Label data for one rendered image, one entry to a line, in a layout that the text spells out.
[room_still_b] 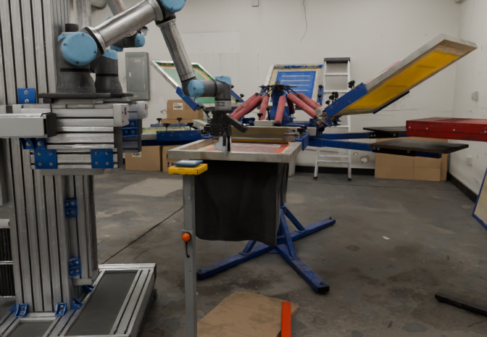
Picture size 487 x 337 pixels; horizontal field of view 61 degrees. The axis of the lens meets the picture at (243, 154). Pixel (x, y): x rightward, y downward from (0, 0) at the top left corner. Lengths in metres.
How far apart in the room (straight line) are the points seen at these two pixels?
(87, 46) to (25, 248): 1.03
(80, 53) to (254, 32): 5.25
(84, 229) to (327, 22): 5.21
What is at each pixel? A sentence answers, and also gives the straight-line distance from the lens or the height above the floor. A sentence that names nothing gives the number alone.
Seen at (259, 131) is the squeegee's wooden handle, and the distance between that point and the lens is 2.46.
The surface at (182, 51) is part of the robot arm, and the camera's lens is 1.95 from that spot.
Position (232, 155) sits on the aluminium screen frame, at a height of 0.98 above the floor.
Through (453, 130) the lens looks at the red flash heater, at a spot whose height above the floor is 1.07.
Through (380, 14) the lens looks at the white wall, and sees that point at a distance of 6.65.
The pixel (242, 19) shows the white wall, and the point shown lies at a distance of 6.84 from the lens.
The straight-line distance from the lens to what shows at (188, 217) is 1.83.
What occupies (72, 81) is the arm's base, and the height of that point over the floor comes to 1.30.
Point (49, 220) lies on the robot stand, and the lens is 2.14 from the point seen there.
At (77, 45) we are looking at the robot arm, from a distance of 1.68.
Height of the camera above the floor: 1.26
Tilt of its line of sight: 8 degrees down
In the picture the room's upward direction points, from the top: straight up
